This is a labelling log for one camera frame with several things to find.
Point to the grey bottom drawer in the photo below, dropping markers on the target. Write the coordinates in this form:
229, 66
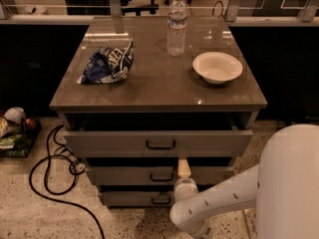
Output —
116, 196

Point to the blue crumpled chip bag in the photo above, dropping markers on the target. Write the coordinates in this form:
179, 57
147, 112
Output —
108, 65

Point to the grey top drawer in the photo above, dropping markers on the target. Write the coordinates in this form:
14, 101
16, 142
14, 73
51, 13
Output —
156, 135

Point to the clear plastic water bottle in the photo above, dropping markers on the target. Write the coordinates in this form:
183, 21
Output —
176, 27

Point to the grey drawer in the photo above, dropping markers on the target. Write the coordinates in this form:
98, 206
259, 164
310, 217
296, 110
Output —
116, 196
156, 135
154, 170

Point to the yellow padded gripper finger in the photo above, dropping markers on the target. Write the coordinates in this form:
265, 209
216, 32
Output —
183, 169

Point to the white bowl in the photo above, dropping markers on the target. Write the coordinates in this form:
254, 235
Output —
217, 68

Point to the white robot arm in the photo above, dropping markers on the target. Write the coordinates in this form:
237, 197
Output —
283, 188

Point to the grey drawer cabinet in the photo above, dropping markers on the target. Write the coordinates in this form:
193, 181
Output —
158, 82

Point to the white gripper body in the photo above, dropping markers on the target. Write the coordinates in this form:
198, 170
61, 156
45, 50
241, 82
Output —
184, 183

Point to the pile of toy items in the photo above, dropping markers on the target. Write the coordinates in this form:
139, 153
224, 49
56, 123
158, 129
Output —
18, 133

